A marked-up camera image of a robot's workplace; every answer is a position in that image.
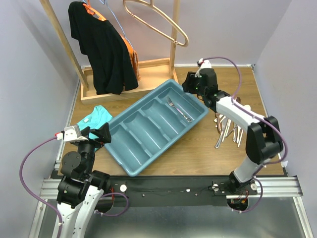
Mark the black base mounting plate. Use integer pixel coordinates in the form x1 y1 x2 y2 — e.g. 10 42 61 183
95 175 240 208

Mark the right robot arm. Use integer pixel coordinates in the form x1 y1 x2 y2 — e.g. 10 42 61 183
182 68 283 194

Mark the silver knife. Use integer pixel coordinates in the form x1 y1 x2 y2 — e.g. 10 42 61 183
220 117 231 142

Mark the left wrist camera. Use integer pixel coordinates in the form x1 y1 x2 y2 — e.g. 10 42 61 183
55 124 88 142

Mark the black t-shirt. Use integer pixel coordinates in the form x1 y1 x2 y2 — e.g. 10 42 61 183
68 1 138 95

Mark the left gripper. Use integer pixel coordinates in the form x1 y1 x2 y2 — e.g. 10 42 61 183
76 121 111 176

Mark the blue-grey plastic cutlery tray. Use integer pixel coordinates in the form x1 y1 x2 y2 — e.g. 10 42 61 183
105 79 209 177

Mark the blue wire hanger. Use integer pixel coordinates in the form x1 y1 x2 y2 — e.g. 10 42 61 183
100 0 134 49

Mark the copper metal hanger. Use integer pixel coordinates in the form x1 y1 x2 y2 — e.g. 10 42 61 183
122 0 189 47

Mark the white chopstick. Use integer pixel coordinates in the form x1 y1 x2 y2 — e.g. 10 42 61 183
233 124 239 143
237 129 244 148

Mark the aluminium frame rail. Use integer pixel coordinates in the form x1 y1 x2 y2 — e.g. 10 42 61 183
30 176 314 238

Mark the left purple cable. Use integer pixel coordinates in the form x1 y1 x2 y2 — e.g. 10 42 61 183
19 135 64 238

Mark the orange plastic hanger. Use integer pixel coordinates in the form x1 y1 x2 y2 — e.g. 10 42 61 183
83 0 106 21

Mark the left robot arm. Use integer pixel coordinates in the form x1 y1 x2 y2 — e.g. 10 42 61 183
54 122 111 238

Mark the wooden clothes rack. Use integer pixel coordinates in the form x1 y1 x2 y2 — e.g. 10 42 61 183
41 0 177 104

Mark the copper knife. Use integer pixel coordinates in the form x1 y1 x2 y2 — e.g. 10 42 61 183
215 113 221 133

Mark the teal folded t-shirt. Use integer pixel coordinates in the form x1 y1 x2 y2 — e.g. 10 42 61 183
74 105 113 152

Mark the silver fork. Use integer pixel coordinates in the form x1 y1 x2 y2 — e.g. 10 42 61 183
166 96 192 122

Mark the orange garment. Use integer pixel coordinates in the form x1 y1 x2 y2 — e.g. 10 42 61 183
119 34 141 82

